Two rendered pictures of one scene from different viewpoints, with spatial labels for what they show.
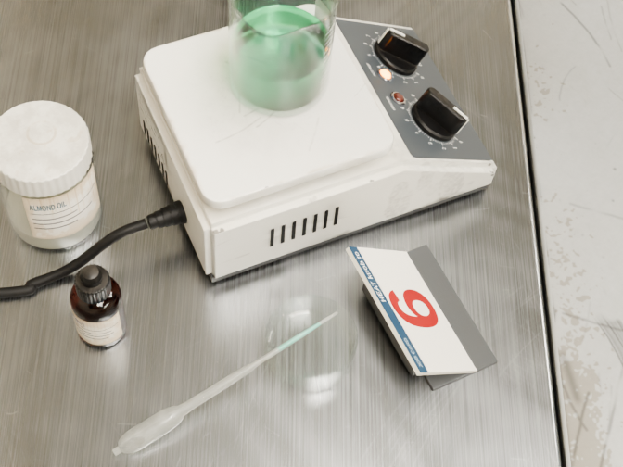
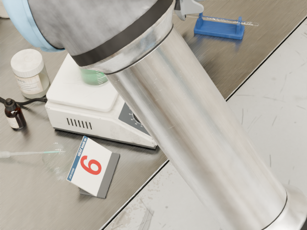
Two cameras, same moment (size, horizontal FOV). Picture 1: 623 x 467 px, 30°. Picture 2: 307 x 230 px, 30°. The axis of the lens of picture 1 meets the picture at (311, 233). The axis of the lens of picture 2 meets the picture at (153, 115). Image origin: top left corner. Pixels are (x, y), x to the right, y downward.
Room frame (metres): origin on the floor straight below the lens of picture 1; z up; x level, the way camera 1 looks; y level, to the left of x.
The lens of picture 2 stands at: (0.06, -0.56, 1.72)
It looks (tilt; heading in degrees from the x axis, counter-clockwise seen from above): 51 degrees down; 50
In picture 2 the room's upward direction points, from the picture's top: 7 degrees counter-clockwise
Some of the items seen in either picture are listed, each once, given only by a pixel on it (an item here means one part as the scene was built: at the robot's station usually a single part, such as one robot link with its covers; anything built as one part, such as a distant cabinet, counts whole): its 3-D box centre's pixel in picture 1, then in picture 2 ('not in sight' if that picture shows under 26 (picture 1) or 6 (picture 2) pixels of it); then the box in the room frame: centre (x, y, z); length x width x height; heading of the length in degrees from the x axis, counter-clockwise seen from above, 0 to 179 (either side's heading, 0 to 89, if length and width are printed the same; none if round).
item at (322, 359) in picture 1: (311, 343); (58, 158); (0.30, -0.01, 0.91); 0.06 x 0.06 x 0.02
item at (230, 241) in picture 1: (302, 131); (106, 98); (0.44, 0.01, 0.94); 0.22 x 0.13 x 0.08; 119
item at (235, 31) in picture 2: not in sight; (219, 24); (0.73, 0.00, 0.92); 0.10 x 0.03 x 0.04; 119
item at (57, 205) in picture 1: (47, 178); (31, 74); (0.38, 0.16, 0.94); 0.06 x 0.06 x 0.08
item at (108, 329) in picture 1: (96, 299); (13, 111); (0.30, 0.12, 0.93); 0.03 x 0.03 x 0.07
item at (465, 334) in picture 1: (422, 306); (94, 166); (0.33, -0.07, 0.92); 0.09 x 0.06 x 0.04; 31
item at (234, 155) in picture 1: (267, 100); (89, 80); (0.42, 0.03, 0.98); 0.12 x 0.12 x 0.01; 29
